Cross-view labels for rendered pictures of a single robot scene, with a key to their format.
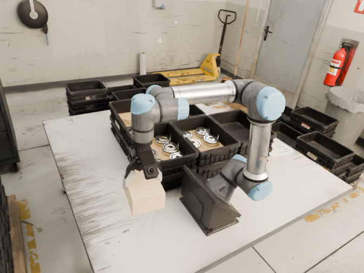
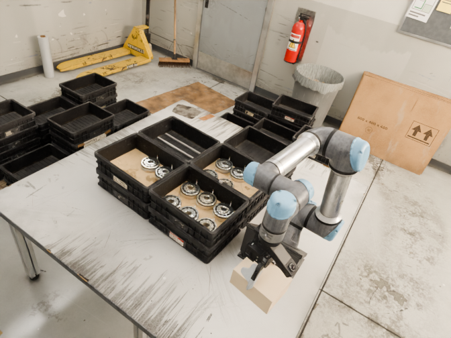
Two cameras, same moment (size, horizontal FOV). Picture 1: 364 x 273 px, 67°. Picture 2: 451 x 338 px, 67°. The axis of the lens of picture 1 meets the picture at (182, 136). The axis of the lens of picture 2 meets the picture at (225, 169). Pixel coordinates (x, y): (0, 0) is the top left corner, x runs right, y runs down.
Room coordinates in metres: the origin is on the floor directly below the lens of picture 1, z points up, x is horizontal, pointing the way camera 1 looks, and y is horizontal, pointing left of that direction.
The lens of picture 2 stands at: (0.27, 0.63, 2.05)
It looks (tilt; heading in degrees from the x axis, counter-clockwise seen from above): 38 degrees down; 330
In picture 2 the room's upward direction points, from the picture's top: 11 degrees clockwise
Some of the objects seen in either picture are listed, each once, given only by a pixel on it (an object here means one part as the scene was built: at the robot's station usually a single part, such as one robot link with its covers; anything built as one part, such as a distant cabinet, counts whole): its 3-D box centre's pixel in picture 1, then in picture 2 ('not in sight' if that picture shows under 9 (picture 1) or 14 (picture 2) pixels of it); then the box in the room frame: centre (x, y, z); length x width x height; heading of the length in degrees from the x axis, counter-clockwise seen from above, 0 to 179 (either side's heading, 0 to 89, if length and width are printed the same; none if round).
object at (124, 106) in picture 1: (137, 118); (141, 167); (1.69, 0.33, 0.87); 0.40 x 0.30 x 0.11; 31
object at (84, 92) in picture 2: (150, 95); (90, 105); (3.27, 0.45, 0.37); 0.40 x 0.30 x 0.45; 124
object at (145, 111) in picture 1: (143, 112); (279, 211); (0.79, 0.13, 1.39); 0.09 x 0.08 x 0.11; 117
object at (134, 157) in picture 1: (141, 151); (264, 246); (0.80, 0.14, 1.23); 0.09 x 0.08 x 0.12; 26
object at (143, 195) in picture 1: (143, 189); (260, 280); (0.77, 0.13, 1.08); 0.16 x 0.12 x 0.07; 26
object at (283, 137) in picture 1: (281, 147); (270, 147); (2.41, -1.04, 0.31); 0.40 x 0.30 x 0.34; 34
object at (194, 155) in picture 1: (160, 142); (199, 196); (1.35, 0.12, 0.92); 0.40 x 0.30 x 0.02; 31
